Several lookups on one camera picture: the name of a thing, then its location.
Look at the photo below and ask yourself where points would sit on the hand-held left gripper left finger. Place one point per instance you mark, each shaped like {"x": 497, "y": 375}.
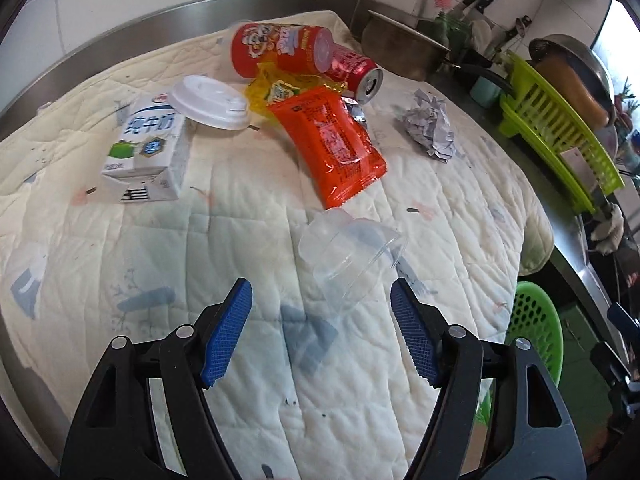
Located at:
{"x": 227, "y": 335}

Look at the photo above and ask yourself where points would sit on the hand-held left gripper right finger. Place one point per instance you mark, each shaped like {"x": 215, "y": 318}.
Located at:
{"x": 415, "y": 335}

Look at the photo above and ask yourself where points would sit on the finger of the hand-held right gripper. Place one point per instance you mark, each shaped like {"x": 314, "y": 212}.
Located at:
{"x": 620, "y": 317}
{"x": 610, "y": 365}

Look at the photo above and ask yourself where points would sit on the green plastic basket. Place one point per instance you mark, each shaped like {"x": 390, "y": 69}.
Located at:
{"x": 535, "y": 310}

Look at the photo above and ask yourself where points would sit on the clear plastic cup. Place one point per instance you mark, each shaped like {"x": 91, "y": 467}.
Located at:
{"x": 345, "y": 255}

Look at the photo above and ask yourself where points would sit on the white milk carton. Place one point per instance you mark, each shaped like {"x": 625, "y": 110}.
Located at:
{"x": 145, "y": 145}

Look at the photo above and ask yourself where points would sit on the orange snack packet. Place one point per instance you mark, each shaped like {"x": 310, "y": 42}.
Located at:
{"x": 330, "y": 145}

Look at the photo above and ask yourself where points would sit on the paper ball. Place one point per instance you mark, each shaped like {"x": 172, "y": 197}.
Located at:
{"x": 430, "y": 125}

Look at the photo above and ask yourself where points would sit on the white plastic cup lid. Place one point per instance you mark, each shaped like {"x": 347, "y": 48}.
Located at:
{"x": 210, "y": 102}

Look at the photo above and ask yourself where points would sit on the yellow snack wrapper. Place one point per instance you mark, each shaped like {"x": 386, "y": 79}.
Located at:
{"x": 270, "y": 90}

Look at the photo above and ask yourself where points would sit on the red soda can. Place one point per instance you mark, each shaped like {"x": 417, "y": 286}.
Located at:
{"x": 350, "y": 67}

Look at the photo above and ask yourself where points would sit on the red snack cup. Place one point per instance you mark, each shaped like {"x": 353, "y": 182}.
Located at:
{"x": 270, "y": 50}

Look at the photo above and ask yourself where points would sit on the white rag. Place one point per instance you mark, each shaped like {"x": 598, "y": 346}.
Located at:
{"x": 607, "y": 230}

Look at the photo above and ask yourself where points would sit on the white quilted blanket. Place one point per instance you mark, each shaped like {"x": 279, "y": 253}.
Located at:
{"x": 250, "y": 220}

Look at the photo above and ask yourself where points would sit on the steel cleaver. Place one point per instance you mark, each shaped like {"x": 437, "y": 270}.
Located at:
{"x": 572, "y": 160}

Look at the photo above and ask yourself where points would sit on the green dish rack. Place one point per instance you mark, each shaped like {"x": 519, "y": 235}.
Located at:
{"x": 550, "y": 125}

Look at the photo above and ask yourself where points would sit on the brown clay pot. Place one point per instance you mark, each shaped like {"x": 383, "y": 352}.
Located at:
{"x": 570, "y": 85}

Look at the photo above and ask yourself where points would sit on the teal cup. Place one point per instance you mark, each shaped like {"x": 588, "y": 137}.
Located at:
{"x": 485, "y": 91}

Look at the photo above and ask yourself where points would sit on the steel colander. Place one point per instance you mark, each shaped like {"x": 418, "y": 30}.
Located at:
{"x": 585, "y": 55}

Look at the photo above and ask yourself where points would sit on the metal saucepan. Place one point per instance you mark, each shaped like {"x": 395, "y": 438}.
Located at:
{"x": 395, "y": 45}

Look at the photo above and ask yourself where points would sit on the green glass jar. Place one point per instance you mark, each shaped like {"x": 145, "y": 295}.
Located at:
{"x": 450, "y": 30}

